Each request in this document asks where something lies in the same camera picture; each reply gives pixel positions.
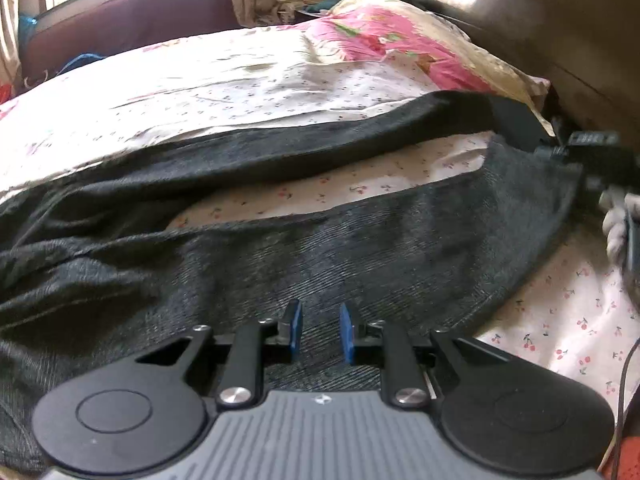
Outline dark grey corduroy pants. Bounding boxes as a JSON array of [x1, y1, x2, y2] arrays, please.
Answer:
[[1, 91, 582, 474]]

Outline white gloved right hand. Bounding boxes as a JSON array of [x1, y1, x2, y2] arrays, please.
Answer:
[[599, 186, 639, 271]]

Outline dark leather headboard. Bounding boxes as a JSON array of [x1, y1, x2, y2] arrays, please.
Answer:
[[418, 0, 639, 148]]

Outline cherry print bed sheet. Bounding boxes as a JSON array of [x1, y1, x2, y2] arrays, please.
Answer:
[[0, 24, 640, 411]]

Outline pink floral pillow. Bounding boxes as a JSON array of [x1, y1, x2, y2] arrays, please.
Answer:
[[300, 0, 550, 110]]

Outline beige curtain left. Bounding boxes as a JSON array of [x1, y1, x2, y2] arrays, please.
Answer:
[[0, 0, 21, 94]]

